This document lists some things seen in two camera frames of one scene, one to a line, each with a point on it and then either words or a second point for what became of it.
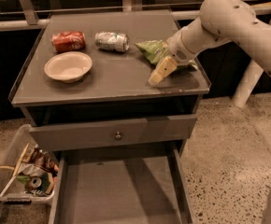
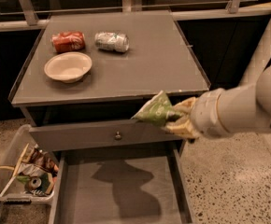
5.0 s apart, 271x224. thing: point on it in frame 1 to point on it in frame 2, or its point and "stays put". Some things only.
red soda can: x=68 y=41 stays put
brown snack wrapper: x=37 y=161 stays put
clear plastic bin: x=26 y=175 stays put
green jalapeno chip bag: x=155 y=50 to x=157 y=110
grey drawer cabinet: x=119 y=139 stays put
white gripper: x=177 y=49 to x=205 y=113
